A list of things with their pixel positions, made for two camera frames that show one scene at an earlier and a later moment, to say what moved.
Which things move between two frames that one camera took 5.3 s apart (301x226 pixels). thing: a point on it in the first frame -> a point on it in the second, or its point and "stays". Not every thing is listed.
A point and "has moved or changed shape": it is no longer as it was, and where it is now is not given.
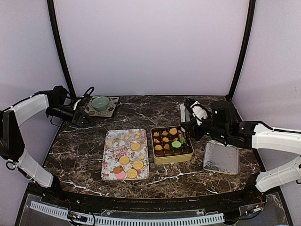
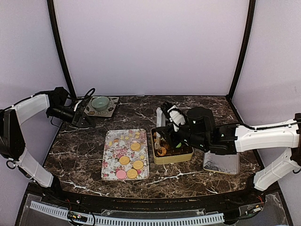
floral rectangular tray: [125, 155] stays
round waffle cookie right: [138, 165] stays
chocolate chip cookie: [117, 170] -> [163, 151]
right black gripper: [193, 130] -> [169, 133]
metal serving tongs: [185, 117] has moved or changed shape
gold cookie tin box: [170, 144] stays
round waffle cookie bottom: [132, 173] stays
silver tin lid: [219, 158] stays
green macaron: [176, 144] stays
